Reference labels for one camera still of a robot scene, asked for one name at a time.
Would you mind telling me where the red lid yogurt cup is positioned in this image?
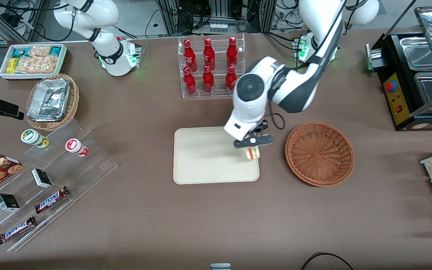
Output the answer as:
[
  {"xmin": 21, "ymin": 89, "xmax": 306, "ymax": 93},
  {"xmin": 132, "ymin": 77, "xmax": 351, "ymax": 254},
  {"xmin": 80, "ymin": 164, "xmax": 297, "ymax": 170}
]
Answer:
[{"xmin": 65, "ymin": 138, "xmax": 89, "ymax": 157}]

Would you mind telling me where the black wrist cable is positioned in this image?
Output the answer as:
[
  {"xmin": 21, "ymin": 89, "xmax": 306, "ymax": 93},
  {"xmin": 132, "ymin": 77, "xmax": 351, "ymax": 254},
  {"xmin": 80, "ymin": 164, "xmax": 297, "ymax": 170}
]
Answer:
[{"xmin": 268, "ymin": 100, "xmax": 286, "ymax": 131}]

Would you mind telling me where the aluminium profile frame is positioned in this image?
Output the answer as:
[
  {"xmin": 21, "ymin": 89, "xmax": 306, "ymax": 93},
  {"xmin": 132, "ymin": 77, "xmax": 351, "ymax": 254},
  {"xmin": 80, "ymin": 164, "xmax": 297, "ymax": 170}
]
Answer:
[{"xmin": 157, "ymin": 0, "xmax": 276, "ymax": 36}]

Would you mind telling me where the red cola bottle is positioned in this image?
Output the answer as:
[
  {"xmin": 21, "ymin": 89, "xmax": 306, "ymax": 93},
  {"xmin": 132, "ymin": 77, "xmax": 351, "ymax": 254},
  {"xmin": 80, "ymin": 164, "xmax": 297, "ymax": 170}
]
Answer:
[
  {"xmin": 203, "ymin": 38, "xmax": 216, "ymax": 71},
  {"xmin": 202, "ymin": 65, "xmax": 215, "ymax": 93},
  {"xmin": 183, "ymin": 39, "xmax": 198, "ymax": 72},
  {"xmin": 226, "ymin": 37, "xmax": 239, "ymax": 68},
  {"xmin": 225, "ymin": 66, "xmax": 237, "ymax": 92},
  {"xmin": 183, "ymin": 67, "xmax": 197, "ymax": 95}
]

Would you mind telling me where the clear acrylic bottle rack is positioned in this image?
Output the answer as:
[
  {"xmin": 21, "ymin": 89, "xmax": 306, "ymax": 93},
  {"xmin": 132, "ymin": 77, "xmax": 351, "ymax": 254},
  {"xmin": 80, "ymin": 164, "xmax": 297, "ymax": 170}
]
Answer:
[{"xmin": 178, "ymin": 34, "xmax": 246, "ymax": 99}]

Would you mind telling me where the cream plastic tray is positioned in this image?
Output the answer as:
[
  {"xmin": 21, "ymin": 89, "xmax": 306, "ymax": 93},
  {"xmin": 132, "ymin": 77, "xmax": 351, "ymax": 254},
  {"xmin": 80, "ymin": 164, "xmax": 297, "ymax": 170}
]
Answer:
[{"xmin": 174, "ymin": 126, "xmax": 260, "ymax": 185}]

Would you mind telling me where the black camera clamp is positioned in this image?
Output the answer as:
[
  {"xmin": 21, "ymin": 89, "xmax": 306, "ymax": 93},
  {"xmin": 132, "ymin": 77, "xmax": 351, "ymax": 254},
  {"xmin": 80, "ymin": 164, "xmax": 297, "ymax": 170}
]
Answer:
[{"xmin": 0, "ymin": 93, "xmax": 25, "ymax": 122}]

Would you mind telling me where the Snickers chocolate bar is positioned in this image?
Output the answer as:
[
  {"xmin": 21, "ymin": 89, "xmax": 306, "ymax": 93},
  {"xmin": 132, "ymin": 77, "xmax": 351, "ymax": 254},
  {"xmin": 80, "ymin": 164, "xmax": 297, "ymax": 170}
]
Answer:
[
  {"xmin": 34, "ymin": 186, "xmax": 70, "ymax": 214},
  {"xmin": 0, "ymin": 216, "xmax": 37, "ymax": 245}
]

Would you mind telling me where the small black carton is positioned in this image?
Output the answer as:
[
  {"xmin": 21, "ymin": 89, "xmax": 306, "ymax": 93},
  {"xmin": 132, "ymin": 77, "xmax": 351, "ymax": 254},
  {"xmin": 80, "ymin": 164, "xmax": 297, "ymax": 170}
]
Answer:
[
  {"xmin": 0, "ymin": 193, "xmax": 20, "ymax": 212},
  {"xmin": 31, "ymin": 168, "xmax": 53, "ymax": 189}
]

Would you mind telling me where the silver foil container stack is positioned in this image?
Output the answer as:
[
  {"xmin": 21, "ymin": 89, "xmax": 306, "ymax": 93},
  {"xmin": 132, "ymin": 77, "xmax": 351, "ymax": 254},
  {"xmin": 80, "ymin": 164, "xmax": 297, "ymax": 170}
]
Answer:
[{"xmin": 27, "ymin": 78, "xmax": 71, "ymax": 122}]

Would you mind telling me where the black floor cable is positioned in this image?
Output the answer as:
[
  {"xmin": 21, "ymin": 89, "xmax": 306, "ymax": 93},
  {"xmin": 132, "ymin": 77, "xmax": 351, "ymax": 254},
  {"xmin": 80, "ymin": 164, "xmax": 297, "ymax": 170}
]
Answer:
[{"xmin": 301, "ymin": 252, "xmax": 355, "ymax": 270}]

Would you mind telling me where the empty brown wicker basket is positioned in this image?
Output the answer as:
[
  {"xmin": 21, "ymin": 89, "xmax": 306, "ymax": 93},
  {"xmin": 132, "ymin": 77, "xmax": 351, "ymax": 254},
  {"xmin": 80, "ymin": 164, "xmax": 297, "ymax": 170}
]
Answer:
[{"xmin": 285, "ymin": 122, "xmax": 355, "ymax": 187}]

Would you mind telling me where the green lid yogurt cup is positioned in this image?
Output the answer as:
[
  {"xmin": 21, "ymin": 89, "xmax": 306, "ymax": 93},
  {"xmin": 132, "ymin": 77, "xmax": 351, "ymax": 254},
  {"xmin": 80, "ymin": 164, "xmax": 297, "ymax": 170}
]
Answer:
[{"xmin": 21, "ymin": 129, "xmax": 50, "ymax": 149}]

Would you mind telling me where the clear acrylic stepped shelf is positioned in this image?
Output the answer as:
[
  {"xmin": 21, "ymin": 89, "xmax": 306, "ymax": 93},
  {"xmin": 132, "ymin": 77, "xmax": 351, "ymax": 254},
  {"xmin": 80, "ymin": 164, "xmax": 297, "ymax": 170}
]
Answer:
[{"xmin": 0, "ymin": 119, "xmax": 118, "ymax": 252}]

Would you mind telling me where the large clear cracker bag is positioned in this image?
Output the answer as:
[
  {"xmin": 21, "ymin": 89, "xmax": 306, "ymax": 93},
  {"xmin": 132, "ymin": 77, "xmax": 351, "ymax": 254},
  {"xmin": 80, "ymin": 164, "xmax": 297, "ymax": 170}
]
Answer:
[{"xmin": 15, "ymin": 56, "xmax": 59, "ymax": 74}]

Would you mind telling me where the white snack bin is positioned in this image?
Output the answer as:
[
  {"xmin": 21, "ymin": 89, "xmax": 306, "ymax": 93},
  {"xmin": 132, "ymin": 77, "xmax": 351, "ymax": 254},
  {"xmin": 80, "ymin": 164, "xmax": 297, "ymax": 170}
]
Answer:
[{"xmin": 0, "ymin": 44, "xmax": 68, "ymax": 81}]

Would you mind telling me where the small clear cracker bag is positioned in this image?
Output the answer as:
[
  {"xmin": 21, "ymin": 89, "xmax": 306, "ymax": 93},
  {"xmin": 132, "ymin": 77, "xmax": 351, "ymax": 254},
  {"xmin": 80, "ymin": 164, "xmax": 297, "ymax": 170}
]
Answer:
[{"xmin": 28, "ymin": 46, "xmax": 52, "ymax": 58}]

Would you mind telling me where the wicker basket with foil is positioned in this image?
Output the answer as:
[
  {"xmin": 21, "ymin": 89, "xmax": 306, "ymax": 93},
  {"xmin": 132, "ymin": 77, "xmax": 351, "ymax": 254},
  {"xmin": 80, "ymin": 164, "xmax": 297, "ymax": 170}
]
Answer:
[{"xmin": 25, "ymin": 73, "xmax": 80, "ymax": 131}]

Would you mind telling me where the black food warmer machine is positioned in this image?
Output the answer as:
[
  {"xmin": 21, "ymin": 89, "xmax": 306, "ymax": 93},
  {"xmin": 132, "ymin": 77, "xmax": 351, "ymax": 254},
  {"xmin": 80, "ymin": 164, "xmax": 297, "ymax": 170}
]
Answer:
[{"xmin": 365, "ymin": 6, "xmax": 432, "ymax": 132}]

